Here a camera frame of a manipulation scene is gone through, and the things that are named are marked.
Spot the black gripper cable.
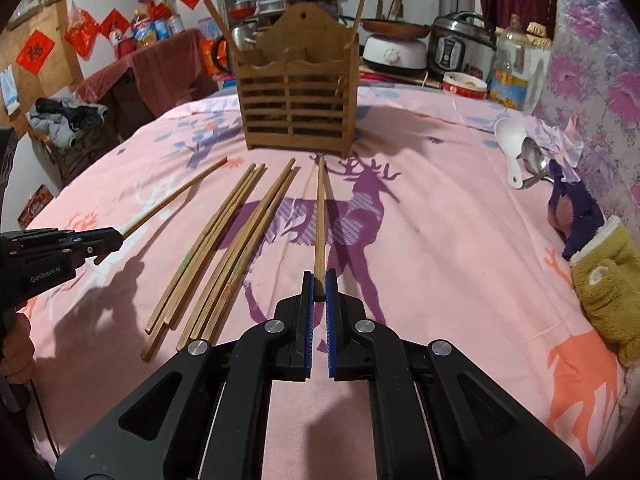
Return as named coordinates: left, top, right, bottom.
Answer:
left=26, top=379, right=60, bottom=461

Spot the pink deer printed tablecloth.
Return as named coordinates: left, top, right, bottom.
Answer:
left=20, top=85, right=632, bottom=480

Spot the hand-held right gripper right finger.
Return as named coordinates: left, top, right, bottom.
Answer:
left=325, top=268, right=586, bottom=480

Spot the person's left hand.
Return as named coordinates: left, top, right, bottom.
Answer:
left=0, top=311, right=35, bottom=386

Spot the metal spoon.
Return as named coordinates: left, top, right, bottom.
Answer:
left=520, top=137, right=557, bottom=191

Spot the bunch of wooden chopsticks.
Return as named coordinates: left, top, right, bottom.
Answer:
left=141, top=159, right=301, bottom=362

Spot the silver black pressure cooker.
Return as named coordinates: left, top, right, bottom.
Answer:
left=427, top=11, right=497, bottom=84

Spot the frying pan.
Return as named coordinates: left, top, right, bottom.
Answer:
left=360, top=17, right=432, bottom=41

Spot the yellow green plush cloth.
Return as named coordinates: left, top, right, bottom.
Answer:
left=570, top=216, right=640, bottom=367

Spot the red plastic bag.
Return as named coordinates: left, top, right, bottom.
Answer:
left=65, top=2, right=101, bottom=59

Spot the slatted wooden utensil holder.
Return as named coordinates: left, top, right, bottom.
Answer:
left=229, top=4, right=362, bottom=155

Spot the white red bowl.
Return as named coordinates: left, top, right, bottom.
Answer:
left=442, top=72, right=488, bottom=101

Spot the floral purple cloth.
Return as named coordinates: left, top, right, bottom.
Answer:
left=530, top=0, right=640, bottom=241

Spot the pile of grey clothes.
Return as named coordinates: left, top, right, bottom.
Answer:
left=29, top=97, right=110, bottom=149

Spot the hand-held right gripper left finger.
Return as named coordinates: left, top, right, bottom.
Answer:
left=54, top=270, right=317, bottom=480

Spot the wooden chopstick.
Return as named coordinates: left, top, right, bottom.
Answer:
left=94, top=156, right=230, bottom=266
left=318, top=157, right=328, bottom=302
left=203, top=0, right=239, bottom=54
left=347, top=0, right=369, bottom=47

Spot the white plastic spoon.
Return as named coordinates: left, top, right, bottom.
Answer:
left=494, top=119, right=529, bottom=191

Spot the maroon cloth covered cabinet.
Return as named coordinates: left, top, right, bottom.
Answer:
left=75, top=30, right=221, bottom=136

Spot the red orange printed box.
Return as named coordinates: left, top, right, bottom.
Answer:
left=199, top=39, right=221, bottom=77

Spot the clear plastic oil bottle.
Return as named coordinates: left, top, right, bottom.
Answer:
left=489, top=14, right=539, bottom=112

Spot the red printed carton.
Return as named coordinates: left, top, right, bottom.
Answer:
left=17, top=185, right=54, bottom=229

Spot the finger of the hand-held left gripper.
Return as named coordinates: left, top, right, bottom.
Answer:
left=64, top=241, right=124, bottom=267
left=50, top=227, right=124, bottom=247

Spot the white electric cooker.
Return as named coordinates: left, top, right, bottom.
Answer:
left=362, top=35, right=430, bottom=79

